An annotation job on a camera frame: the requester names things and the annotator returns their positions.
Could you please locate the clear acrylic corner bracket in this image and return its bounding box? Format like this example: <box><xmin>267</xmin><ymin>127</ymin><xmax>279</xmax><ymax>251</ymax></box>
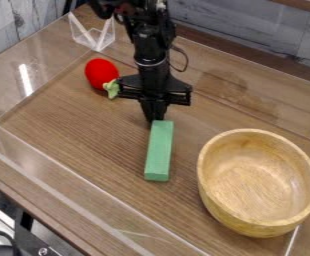
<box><xmin>68</xmin><ymin>12</ymin><xmax>114</xmax><ymax>52</ymax></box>

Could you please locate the red plush strawberry toy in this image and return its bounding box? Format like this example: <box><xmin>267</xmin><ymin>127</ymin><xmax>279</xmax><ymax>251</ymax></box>
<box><xmin>84</xmin><ymin>58</ymin><xmax>118</xmax><ymax>99</ymax></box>

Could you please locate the light brown wooden bowl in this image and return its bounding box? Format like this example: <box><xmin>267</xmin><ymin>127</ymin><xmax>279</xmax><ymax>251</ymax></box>
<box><xmin>196</xmin><ymin>128</ymin><xmax>310</xmax><ymax>238</ymax></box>

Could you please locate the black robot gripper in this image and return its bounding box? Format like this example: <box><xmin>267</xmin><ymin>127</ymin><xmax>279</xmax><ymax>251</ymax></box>
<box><xmin>117</xmin><ymin>61</ymin><xmax>192</xmax><ymax>122</ymax></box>

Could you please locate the black cable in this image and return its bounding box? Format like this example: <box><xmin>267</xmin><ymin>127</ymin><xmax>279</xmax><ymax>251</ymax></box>
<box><xmin>0</xmin><ymin>229</ymin><xmax>29</xmax><ymax>256</ymax></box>

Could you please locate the black metal table frame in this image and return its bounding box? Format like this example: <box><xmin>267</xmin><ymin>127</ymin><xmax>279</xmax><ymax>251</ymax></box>
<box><xmin>13</xmin><ymin>208</ymin><xmax>66</xmax><ymax>256</ymax></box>

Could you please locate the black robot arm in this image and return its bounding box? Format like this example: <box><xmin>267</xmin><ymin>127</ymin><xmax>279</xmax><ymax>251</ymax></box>
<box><xmin>88</xmin><ymin>0</ymin><xmax>192</xmax><ymax>122</ymax></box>

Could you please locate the green rectangular block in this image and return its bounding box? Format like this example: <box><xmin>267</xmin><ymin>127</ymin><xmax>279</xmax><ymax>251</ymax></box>
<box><xmin>144</xmin><ymin>120</ymin><xmax>173</xmax><ymax>182</ymax></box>

